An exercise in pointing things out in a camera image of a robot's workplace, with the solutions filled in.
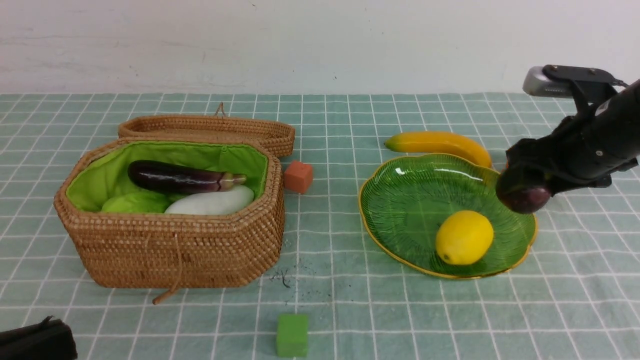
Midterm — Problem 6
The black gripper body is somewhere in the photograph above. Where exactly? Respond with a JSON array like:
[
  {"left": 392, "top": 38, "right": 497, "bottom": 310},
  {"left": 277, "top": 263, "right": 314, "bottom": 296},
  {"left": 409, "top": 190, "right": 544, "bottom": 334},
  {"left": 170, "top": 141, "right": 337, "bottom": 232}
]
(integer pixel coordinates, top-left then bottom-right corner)
[{"left": 495, "top": 116, "right": 608, "bottom": 197}]

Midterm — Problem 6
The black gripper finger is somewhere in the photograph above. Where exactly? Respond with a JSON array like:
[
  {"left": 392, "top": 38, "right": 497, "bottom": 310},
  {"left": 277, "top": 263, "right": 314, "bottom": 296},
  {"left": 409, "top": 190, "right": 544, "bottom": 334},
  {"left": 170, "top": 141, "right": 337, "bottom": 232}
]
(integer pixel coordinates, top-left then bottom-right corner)
[{"left": 0, "top": 316, "right": 78, "bottom": 360}]

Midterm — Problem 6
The dark purple eggplant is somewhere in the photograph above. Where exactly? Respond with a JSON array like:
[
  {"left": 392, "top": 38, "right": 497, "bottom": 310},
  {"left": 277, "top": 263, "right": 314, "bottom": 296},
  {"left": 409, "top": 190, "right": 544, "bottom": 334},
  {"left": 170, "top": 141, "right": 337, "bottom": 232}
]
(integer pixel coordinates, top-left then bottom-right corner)
[{"left": 127, "top": 160, "right": 247, "bottom": 195}]

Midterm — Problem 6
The woven wicker basket lid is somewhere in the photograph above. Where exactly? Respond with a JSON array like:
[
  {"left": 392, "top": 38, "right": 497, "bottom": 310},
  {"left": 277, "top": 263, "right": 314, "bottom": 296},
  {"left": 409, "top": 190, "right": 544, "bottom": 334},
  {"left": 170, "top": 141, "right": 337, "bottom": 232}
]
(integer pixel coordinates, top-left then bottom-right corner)
[{"left": 118, "top": 103, "right": 296, "bottom": 158}]

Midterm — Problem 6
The woven wicker basket green lining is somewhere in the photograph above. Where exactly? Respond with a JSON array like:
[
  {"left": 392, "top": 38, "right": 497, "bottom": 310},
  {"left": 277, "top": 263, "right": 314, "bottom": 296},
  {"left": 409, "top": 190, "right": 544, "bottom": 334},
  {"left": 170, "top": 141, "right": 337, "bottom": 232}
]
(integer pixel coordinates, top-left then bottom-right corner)
[{"left": 53, "top": 137, "right": 285, "bottom": 289}]

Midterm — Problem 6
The yellow lemon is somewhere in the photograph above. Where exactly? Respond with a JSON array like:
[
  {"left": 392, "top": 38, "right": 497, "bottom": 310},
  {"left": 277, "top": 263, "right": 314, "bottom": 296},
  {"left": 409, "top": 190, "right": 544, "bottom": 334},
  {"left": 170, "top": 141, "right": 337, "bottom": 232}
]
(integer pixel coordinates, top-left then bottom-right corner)
[{"left": 435, "top": 210, "right": 495, "bottom": 265}]

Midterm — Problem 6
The green foam cube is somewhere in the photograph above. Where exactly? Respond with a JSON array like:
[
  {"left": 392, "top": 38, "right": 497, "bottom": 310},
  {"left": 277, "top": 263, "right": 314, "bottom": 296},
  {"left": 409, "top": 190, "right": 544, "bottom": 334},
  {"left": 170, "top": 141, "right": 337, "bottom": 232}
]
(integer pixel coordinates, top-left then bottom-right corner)
[{"left": 276, "top": 313, "right": 309, "bottom": 358}]

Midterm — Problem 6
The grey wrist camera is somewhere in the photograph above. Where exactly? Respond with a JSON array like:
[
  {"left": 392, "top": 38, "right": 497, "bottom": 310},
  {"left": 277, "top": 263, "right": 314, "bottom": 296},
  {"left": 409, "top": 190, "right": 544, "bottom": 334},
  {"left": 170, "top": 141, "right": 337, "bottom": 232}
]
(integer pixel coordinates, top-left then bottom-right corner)
[{"left": 522, "top": 64, "right": 626, "bottom": 113}]

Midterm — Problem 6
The yellow banana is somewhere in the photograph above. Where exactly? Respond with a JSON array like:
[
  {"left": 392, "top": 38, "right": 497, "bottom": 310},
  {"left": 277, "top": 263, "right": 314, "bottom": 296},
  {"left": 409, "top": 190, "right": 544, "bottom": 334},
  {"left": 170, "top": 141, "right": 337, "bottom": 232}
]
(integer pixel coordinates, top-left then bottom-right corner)
[{"left": 384, "top": 131, "right": 493, "bottom": 168}]

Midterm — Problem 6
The purple mangosteen green calyx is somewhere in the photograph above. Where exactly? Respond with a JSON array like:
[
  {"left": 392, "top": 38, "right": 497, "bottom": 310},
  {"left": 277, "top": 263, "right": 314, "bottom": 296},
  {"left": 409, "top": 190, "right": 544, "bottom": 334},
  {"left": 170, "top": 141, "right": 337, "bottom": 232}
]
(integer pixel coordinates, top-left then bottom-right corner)
[{"left": 496, "top": 186, "right": 553, "bottom": 214}]

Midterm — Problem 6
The green leaf-shaped glass plate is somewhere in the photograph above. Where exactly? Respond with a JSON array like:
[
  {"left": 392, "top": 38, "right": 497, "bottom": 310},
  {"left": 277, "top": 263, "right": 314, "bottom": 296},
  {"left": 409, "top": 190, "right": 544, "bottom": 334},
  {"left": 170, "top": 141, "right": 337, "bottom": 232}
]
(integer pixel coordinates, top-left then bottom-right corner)
[{"left": 358, "top": 153, "right": 538, "bottom": 280}]

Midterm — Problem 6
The white radish with green leaves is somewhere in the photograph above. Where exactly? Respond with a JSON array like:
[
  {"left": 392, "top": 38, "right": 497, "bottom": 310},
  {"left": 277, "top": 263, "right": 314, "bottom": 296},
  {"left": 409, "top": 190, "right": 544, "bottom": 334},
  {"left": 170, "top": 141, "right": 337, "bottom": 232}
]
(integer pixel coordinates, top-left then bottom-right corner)
[{"left": 165, "top": 185, "right": 255, "bottom": 216}]

